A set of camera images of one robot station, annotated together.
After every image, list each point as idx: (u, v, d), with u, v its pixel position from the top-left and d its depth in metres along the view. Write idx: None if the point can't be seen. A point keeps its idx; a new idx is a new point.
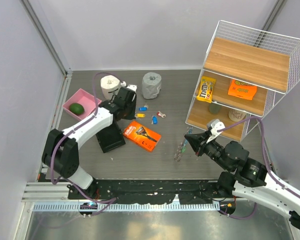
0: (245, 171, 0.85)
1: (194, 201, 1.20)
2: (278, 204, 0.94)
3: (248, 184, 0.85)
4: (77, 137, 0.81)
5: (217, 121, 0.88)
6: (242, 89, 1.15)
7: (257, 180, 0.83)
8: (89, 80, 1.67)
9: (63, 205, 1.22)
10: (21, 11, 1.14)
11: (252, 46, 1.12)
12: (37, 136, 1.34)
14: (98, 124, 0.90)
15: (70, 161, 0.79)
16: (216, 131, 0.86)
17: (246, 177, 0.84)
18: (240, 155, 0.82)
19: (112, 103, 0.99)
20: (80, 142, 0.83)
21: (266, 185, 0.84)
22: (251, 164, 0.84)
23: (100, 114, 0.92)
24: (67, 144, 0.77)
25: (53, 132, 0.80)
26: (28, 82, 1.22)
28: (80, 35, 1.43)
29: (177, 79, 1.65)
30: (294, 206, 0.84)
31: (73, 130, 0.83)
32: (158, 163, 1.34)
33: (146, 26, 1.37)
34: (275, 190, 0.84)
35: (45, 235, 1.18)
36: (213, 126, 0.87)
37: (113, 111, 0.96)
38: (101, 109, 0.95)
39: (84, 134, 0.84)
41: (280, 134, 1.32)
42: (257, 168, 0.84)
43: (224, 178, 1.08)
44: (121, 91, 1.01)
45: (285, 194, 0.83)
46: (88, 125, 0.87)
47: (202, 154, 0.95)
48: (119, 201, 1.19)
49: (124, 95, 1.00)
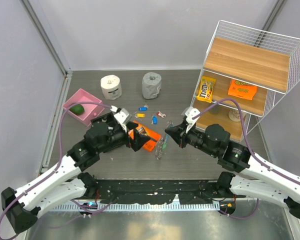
0: (228, 155, 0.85)
1: (194, 201, 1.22)
2: (272, 194, 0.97)
3: (232, 169, 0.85)
4: (26, 201, 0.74)
5: (191, 108, 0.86)
6: (242, 89, 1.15)
7: (240, 162, 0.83)
8: (89, 80, 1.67)
9: (63, 205, 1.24)
10: (21, 11, 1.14)
11: (252, 46, 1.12)
12: (37, 136, 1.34)
14: (60, 180, 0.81)
15: (21, 223, 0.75)
16: (191, 118, 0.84)
17: (230, 161, 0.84)
18: (220, 136, 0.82)
19: (84, 148, 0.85)
20: (32, 205, 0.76)
21: (250, 168, 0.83)
22: (233, 147, 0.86)
23: (63, 167, 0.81)
24: (15, 210, 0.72)
25: (7, 190, 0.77)
26: (28, 83, 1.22)
28: (80, 35, 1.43)
29: (178, 79, 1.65)
30: (285, 190, 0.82)
31: (25, 192, 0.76)
32: (158, 164, 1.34)
33: (146, 25, 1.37)
34: (260, 172, 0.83)
35: (45, 235, 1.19)
36: (188, 113, 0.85)
37: (82, 162, 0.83)
38: (67, 158, 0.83)
39: (38, 195, 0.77)
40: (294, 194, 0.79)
41: (280, 133, 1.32)
42: (239, 151, 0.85)
43: (222, 178, 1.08)
44: (89, 133, 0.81)
45: (271, 176, 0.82)
46: (44, 185, 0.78)
47: (186, 144, 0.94)
48: (119, 201, 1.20)
49: (94, 139, 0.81)
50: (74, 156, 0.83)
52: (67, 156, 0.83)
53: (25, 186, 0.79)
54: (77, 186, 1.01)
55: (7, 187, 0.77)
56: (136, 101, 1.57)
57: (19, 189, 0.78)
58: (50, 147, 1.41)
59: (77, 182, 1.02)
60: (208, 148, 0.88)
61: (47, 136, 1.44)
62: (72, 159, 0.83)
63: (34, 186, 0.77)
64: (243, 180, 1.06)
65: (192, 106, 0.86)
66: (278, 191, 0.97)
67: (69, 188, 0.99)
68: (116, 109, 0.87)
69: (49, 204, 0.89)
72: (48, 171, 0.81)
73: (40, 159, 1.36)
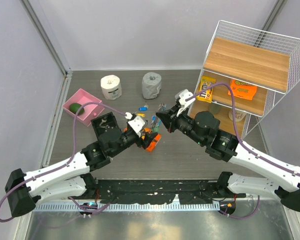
0: (216, 143, 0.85)
1: (195, 201, 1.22)
2: (265, 187, 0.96)
3: (220, 157, 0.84)
4: (33, 187, 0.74)
5: (186, 91, 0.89)
6: (242, 89, 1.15)
7: (227, 150, 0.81)
8: (89, 80, 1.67)
9: (63, 205, 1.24)
10: (21, 12, 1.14)
11: (252, 46, 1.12)
12: (37, 136, 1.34)
14: (69, 174, 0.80)
15: (20, 208, 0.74)
16: (184, 100, 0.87)
17: (218, 149, 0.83)
18: (210, 124, 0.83)
19: (97, 149, 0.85)
20: (35, 192, 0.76)
21: (237, 155, 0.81)
22: (221, 136, 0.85)
23: (75, 163, 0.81)
24: (20, 194, 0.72)
25: (17, 171, 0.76)
26: (28, 82, 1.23)
28: (80, 35, 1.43)
29: (177, 79, 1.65)
30: (274, 178, 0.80)
31: (34, 177, 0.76)
32: (158, 163, 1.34)
33: (146, 25, 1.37)
34: (247, 159, 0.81)
35: (45, 235, 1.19)
36: (182, 95, 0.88)
37: (94, 162, 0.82)
38: (80, 155, 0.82)
39: (44, 184, 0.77)
40: (283, 181, 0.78)
41: (280, 133, 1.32)
42: (227, 139, 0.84)
43: (220, 178, 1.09)
44: (102, 137, 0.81)
45: (259, 163, 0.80)
46: (52, 175, 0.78)
47: (174, 129, 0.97)
48: (119, 201, 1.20)
49: (106, 144, 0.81)
50: (87, 156, 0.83)
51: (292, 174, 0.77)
52: (81, 153, 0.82)
53: (34, 171, 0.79)
54: (79, 184, 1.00)
55: (19, 168, 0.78)
56: (135, 101, 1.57)
57: (28, 172, 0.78)
58: (50, 147, 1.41)
59: (79, 180, 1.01)
60: (196, 136, 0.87)
61: (47, 136, 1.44)
62: (85, 157, 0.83)
63: (43, 174, 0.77)
64: (239, 177, 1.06)
65: (187, 91, 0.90)
66: (270, 183, 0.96)
67: (71, 184, 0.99)
68: (130, 117, 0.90)
69: (49, 196, 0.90)
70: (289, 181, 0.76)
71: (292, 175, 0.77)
72: (61, 163, 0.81)
73: (40, 159, 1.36)
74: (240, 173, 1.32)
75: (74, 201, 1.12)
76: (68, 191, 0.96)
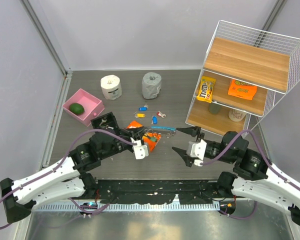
0: (245, 162, 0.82)
1: (194, 201, 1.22)
2: (277, 200, 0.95)
3: (248, 177, 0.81)
4: (20, 196, 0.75)
5: (195, 145, 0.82)
6: (242, 89, 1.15)
7: (258, 173, 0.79)
8: (89, 80, 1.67)
9: (63, 205, 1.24)
10: (21, 11, 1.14)
11: (252, 46, 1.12)
12: (37, 135, 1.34)
14: (56, 180, 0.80)
15: (13, 214, 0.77)
16: (199, 161, 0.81)
17: (246, 169, 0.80)
18: (239, 145, 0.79)
19: (86, 151, 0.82)
20: (25, 200, 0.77)
21: (268, 179, 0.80)
22: (252, 156, 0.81)
23: (62, 168, 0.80)
24: (8, 203, 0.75)
25: (5, 181, 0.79)
26: (28, 82, 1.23)
28: (80, 35, 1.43)
29: (178, 79, 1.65)
30: (296, 201, 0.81)
31: (20, 187, 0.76)
32: (158, 164, 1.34)
33: (146, 26, 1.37)
34: (276, 183, 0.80)
35: (45, 235, 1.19)
36: (195, 154, 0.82)
37: (80, 166, 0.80)
38: (68, 160, 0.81)
39: (32, 191, 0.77)
40: None
41: (280, 134, 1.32)
42: (258, 160, 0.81)
43: (223, 178, 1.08)
44: (94, 138, 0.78)
45: (287, 187, 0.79)
46: (38, 183, 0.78)
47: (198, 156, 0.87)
48: (119, 201, 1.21)
49: (99, 144, 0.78)
50: (76, 158, 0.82)
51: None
52: (69, 157, 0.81)
53: (22, 179, 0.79)
54: (77, 185, 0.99)
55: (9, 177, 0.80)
56: (135, 100, 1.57)
57: (16, 181, 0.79)
58: (50, 147, 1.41)
59: (77, 182, 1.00)
60: (227, 157, 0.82)
61: (47, 136, 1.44)
62: (72, 160, 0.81)
63: (29, 182, 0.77)
64: (245, 183, 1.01)
65: (194, 143, 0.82)
66: (282, 198, 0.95)
67: (68, 186, 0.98)
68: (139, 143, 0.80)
69: (46, 200, 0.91)
70: None
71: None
72: (48, 169, 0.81)
73: (40, 159, 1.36)
74: None
75: (74, 201, 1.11)
76: (64, 194, 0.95)
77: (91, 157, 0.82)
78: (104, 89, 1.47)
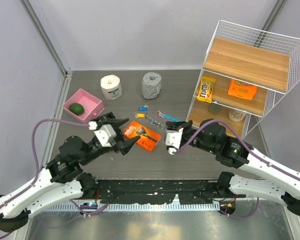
0: (226, 149, 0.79)
1: (194, 201, 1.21)
2: (270, 191, 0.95)
3: (230, 164, 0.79)
4: (5, 212, 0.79)
5: (169, 134, 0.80)
6: (242, 89, 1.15)
7: (239, 158, 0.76)
8: (89, 80, 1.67)
9: (63, 205, 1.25)
10: (21, 11, 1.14)
11: (252, 46, 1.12)
12: (37, 136, 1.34)
14: (38, 193, 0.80)
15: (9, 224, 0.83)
16: (172, 150, 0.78)
17: (228, 156, 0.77)
18: (215, 131, 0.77)
19: (62, 162, 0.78)
20: (14, 214, 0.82)
21: (249, 164, 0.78)
22: (232, 142, 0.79)
23: (40, 181, 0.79)
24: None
25: None
26: (28, 83, 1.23)
28: (80, 36, 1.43)
29: (177, 79, 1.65)
30: (284, 186, 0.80)
31: (5, 203, 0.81)
32: (158, 164, 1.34)
33: (146, 26, 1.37)
34: (259, 168, 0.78)
35: (44, 235, 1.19)
36: (169, 143, 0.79)
37: (60, 177, 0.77)
38: (45, 172, 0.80)
39: (16, 207, 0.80)
40: (294, 190, 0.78)
41: (280, 134, 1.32)
42: (238, 146, 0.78)
43: (222, 178, 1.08)
44: (61, 149, 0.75)
45: (270, 171, 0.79)
46: (19, 198, 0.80)
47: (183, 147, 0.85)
48: (119, 201, 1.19)
49: (67, 156, 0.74)
50: (55, 169, 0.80)
51: None
52: (46, 170, 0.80)
53: (7, 195, 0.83)
54: (74, 188, 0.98)
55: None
56: (136, 100, 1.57)
57: (2, 198, 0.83)
58: (50, 147, 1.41)
59: (74, 185, 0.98)
60: (206, 145, 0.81)
61: (48, 136, 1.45)
62: (50, 173, 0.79)
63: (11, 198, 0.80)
64: (242, 179, 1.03)
65: (168, 133, 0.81)
66: (276, 188, 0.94)
67: (64, 190, 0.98)
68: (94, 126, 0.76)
69: (41, 207, 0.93)
70: None
71: None
72: (28, 183, 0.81)
73: (40, 159, 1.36)
74: (240, 173, 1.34)
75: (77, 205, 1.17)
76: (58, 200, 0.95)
77: (67, 166, 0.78)
78: (104, 89, 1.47)
